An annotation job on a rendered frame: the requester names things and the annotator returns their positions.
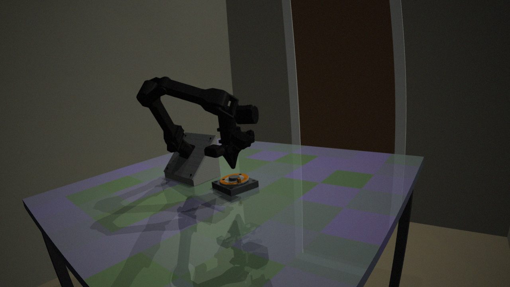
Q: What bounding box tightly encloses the orange round plate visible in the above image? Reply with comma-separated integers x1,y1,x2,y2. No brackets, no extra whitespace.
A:
220,173,249,186

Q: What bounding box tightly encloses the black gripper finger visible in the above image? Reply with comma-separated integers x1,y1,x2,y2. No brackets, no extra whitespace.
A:
232,148,241,168
223,151,235,169

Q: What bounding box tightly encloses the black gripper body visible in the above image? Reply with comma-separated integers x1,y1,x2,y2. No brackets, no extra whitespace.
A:
204,124,239,158

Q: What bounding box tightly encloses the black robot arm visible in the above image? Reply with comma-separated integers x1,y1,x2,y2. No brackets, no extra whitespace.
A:
136,77,259,159

